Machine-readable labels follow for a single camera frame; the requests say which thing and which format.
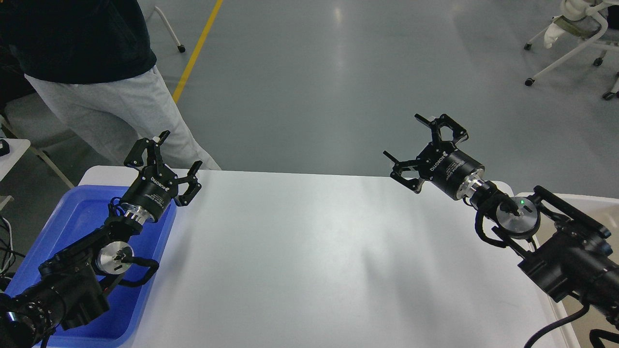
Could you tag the person in dark hoodie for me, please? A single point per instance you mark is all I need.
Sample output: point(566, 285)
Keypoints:
point(92, 64)

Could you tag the white chair leg with caster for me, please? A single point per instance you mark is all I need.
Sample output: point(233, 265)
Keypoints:
point(180, 47)

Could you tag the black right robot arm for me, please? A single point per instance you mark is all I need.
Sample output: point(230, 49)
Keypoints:
point(564, 251)

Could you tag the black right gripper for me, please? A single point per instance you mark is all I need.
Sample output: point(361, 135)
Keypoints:
point(452, 171)

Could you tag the white office chair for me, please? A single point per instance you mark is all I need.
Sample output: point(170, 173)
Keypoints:
point(594, 23)

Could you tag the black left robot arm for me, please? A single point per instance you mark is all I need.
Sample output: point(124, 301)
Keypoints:
point(76, 281)

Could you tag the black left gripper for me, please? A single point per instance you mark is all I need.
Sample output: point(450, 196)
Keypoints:
point(148, 197)

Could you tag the white plastic bin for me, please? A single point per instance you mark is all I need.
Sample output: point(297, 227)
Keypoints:
point(576, 334)

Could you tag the white side table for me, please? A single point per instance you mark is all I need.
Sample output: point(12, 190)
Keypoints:
point(12, 150)

